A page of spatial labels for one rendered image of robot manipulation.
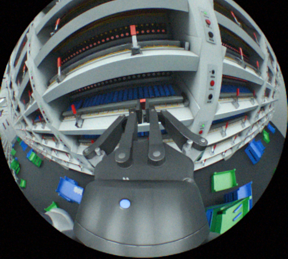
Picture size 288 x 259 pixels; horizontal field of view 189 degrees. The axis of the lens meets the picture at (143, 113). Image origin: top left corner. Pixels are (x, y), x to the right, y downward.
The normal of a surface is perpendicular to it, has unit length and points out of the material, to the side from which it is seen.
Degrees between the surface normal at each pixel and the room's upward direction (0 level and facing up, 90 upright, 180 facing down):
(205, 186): 0
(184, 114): 22
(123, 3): 112
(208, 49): 90
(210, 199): 0
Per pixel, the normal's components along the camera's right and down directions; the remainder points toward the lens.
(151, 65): 0.06, 0.80
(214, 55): 0.01, 0.52
